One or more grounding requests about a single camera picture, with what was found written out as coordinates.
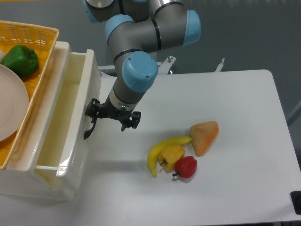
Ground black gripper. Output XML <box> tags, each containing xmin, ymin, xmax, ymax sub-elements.
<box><xmin>85</xmin><ymin>95</ymin><xmax>141</xmax><ymax>131</ymax></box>

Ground yellow bell pepper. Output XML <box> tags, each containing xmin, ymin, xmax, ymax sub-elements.
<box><xmin>157</xmin><ymin>145</ymin><xmax>185</xmax><ymax>173</ymax></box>

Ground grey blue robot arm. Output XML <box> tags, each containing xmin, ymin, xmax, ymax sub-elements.
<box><xmin>83</xmin><ymin>0</ymin><xmax>201</xmax><ymax>129</ymax></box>

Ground orange triangular bread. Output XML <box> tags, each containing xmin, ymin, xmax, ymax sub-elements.
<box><xmin>190</xmin><ymin>121</ymin><xmax>219</xmax><ymax>156</ymax></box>

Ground yellow banana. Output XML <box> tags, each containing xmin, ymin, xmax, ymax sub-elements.
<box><xmin>147</xmin><ymin>136</ymin><xmax>192</xmax><ymax>178</ymax></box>

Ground white drawer cabinet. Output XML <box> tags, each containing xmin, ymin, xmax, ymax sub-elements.
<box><xmin>0</xmin><ymin>41</ymin><xmax>78</xmax><ymax>202</ymax></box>

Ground green bell pepper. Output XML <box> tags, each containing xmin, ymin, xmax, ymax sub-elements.
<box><xmin>1</xmin><ymin>45</ymin><xmax>39</xmax><ymax>78</ymax></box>

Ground yellow woven basket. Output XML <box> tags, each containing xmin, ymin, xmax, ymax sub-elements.
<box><xmin>0</xmin><ymin>20</ymin><xmax>59</xmax><ymax>170</ymax></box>

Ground red bell pepper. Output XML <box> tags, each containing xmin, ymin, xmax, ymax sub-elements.
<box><xmin>172</xmin><ymin>156</ymin><xmax>198</xmax><ymax>178</ymax></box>

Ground black object at table edge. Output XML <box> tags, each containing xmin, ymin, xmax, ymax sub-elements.
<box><xmin>290</xmin><ymin>191</ymin><xmax>301</xmax><ymax>215</ymax></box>

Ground beige plate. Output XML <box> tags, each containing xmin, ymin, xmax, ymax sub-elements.
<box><xmin>0</xmin><ymin>65</ymin><xmax>29</xmax><ymax>141</ymax></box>

